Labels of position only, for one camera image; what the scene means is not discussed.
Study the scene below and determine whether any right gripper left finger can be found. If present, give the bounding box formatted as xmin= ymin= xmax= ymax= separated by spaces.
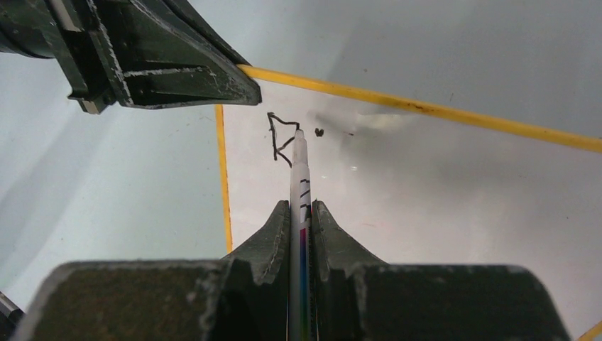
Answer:
xmin=11 ymin=200 xmax=290 ymax=340

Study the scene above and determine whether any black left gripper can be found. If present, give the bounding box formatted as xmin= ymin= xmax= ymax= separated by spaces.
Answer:
xmin=1 ymin=1 xmax=262 ymax=114

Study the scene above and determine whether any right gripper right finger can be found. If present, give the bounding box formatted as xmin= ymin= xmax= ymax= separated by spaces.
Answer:
xmin=312 ymin=200 xmax=569 ymax=340

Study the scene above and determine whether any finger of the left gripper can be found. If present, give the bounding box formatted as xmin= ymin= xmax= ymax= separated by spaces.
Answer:
xmin=164 ymin=0 xmax=250 ymax=65

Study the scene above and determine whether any black whiteboard marker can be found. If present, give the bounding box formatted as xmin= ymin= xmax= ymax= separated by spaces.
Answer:
xmin=288 ymin=129 xmax=314 ymax=340

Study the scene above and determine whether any yellow framed whiteboard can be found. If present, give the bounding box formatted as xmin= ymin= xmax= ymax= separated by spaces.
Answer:
xmin=215 ymin=66 xmax=601 ymax=338

